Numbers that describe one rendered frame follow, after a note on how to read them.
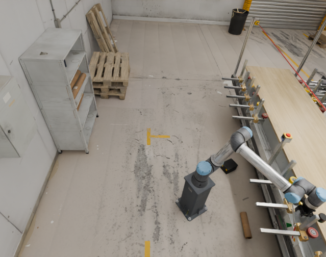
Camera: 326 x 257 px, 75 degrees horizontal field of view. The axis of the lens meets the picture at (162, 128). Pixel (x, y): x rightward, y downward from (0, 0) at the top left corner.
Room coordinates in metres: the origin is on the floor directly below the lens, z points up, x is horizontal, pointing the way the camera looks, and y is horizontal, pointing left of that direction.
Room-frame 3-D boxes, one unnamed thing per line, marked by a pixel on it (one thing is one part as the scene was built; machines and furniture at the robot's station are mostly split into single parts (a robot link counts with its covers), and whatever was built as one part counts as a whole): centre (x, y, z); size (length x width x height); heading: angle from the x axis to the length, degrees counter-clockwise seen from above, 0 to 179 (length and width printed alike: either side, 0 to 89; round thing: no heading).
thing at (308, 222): (0.78, -1.25, 0.87); 0.03 x 0.03 x 0.48; 0
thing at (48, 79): (2.46, 1.38, 0.78); 0.90 x 0.45 x 1.55; 6
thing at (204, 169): (1.34, -0.47, 0.79); 0.17 x 0.15 x 0.18; 133
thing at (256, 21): (3.60, -1.28, 1.20); 0.15 x 0.12 x 1.00; 0
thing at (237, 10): (8.01, -2.25, 0.36); 0.59 x 0.58 x 0.73; 6
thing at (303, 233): (0.76, -1.25, 0.85); 0.13 x 0.06 x 0.05; 0
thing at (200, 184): (1.34, -0.46, 0.65); 0.19 x 0.19 x 0.10
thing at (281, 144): (1.55, -1.24, 0.93); 0.05 x 0.05 x 0.45; 0
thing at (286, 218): (0.81, -1.22, 0.75); 0.26 x 0.01 x 0.10; 0
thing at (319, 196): (0.83, -1.17, 1.30); 0.10 x 0.09 x 0.12; 43
